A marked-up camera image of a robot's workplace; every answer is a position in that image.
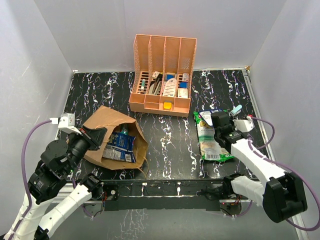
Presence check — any teal candy snack bag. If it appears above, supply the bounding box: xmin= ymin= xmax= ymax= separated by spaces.
xmin=120 ymin=123 xmax=129 ymax=135

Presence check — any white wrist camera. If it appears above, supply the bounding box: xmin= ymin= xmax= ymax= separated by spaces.
xmin=58 ymin=113 xmax=80 ymax=134
xmin=232 ymin=115 xmax=254 ymax=133

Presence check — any orange plastic desk organizer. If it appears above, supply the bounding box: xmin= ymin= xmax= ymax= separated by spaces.
xmin=129 ymin=34 xmax=197 ymax=117

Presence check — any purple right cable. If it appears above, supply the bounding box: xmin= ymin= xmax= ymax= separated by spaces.
xmin=209 ymin=116 xmax=318 ymax=231

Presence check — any blue cookie snack bag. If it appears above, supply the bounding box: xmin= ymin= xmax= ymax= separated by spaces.
xmin=102 ymin=132 xmax=136 ymax=163

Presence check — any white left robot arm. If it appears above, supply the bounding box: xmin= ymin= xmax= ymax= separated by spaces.
xmin=3 ymin=126 xmax=108 ymax=240

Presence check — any purple cable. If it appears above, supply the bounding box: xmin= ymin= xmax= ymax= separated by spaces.
xmin=209 ymin=116 xmax=318 ymax=231
xmin=4 ymin=119 xmax=61 ymax=240

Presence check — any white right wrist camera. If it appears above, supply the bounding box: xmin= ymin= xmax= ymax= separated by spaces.
xmin=232 ymin=115 xmax=254 ymax=133

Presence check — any green chips bag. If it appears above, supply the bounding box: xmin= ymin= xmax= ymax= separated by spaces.
xmin=193 ymin=109 xmax=234 ymax=162

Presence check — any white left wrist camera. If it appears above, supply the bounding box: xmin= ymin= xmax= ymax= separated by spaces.
xmin=58 ymin=113 xmax=80 ymax=134

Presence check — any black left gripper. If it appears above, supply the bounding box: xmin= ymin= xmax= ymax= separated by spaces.
xmin=64 ymin=123 xmax=108 ymax=174

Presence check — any white label card pack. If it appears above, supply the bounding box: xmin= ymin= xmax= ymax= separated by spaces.
xmin=162 ymin=78 xmax=177 ymax=97

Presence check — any white glue stick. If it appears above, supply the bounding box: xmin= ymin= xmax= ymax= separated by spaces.
xmin=140 ymin=79 xmax=146 ymax=91

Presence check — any black mounting rail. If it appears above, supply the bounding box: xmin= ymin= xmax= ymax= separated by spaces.
xmin=103 ymin=179 xmax=236 ymax=211

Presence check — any brown paper bag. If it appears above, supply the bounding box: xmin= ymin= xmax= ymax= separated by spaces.
xmin=83 ymin=105 xmax=148 ymax=170

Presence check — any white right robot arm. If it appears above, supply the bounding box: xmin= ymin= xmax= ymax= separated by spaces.
xmin=210 ymin=111 xmax=308 ymax=223

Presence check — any yellow sticky note block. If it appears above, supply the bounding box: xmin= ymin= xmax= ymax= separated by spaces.
xmin=163 ymin=101 xmax=172 ymax=111

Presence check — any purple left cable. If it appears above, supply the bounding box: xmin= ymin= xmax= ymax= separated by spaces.
xmin=4 ymin=119 xmax=61 ymax=240

